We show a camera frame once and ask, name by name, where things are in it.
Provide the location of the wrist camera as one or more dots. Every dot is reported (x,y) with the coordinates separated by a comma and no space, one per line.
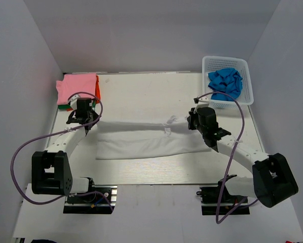
(73,100)
(201,103)

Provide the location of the white plastic basket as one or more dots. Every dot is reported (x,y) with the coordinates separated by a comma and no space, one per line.
(214,63)

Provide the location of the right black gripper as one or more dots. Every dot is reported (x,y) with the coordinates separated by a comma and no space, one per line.
(190,119)

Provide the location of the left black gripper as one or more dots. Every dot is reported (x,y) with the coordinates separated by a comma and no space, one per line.
(96,115)

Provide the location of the white t shirt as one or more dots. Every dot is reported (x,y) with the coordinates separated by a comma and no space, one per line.
(139,139)

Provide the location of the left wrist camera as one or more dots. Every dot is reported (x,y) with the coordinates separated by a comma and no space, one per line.
(73,100)

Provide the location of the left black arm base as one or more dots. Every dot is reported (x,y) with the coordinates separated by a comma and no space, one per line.
(93,204)

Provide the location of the folded green t shirt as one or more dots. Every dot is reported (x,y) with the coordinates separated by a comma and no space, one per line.
(65,107)

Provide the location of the folded pink t shirt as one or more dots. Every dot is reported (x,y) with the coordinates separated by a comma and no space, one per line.
(73,83)

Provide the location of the blue t shirt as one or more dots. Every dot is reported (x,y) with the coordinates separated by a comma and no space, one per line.
(227,83)

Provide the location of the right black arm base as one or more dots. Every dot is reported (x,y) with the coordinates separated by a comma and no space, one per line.
(212,200)

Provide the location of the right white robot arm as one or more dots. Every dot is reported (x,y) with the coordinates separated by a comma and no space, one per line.
(272,180)

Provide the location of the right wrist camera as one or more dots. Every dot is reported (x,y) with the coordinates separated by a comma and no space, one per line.
(201,103)

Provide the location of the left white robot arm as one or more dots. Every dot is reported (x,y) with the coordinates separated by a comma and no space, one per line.
(50,169)

